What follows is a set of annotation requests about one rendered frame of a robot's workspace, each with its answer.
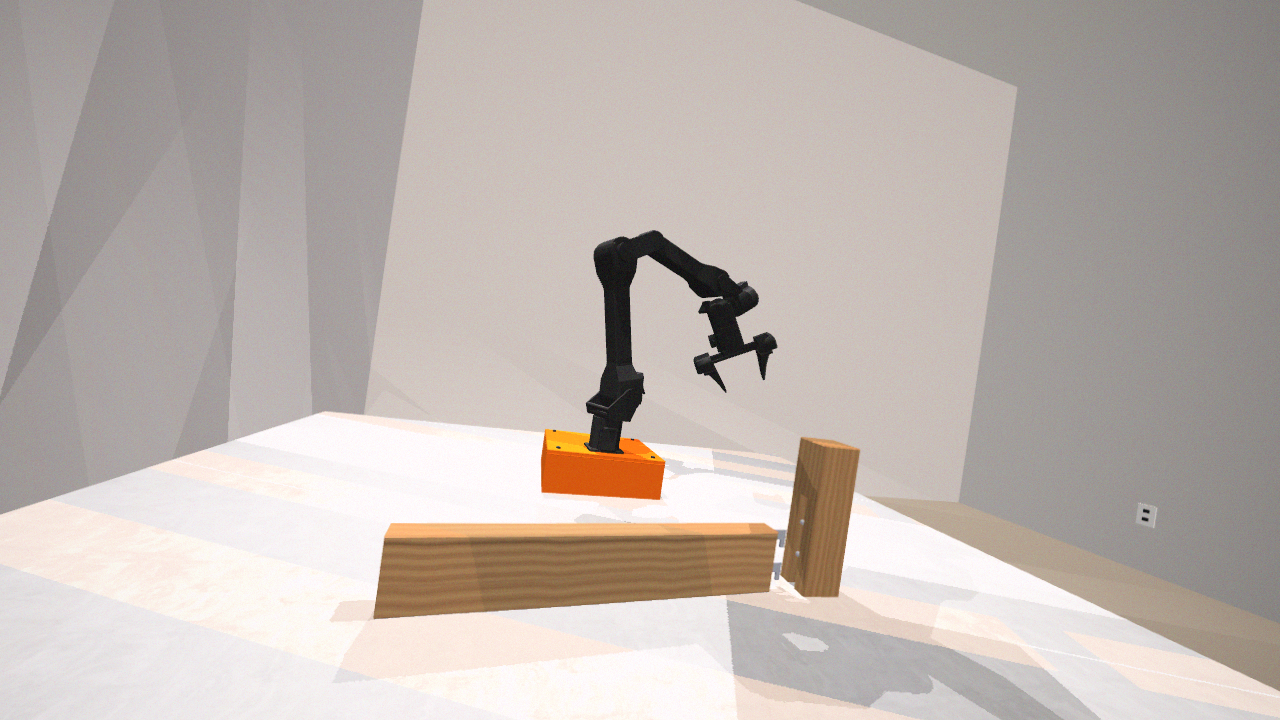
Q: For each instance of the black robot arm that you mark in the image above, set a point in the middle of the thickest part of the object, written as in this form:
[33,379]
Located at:
[621,387]

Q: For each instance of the wooden post with slot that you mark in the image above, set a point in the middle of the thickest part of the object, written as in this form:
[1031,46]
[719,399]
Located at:
[819,517]

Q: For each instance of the wooden side rail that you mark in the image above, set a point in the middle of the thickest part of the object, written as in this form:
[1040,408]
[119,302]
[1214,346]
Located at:
[458,568]

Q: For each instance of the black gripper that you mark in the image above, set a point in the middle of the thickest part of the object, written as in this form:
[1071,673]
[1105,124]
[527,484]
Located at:
[731,344]

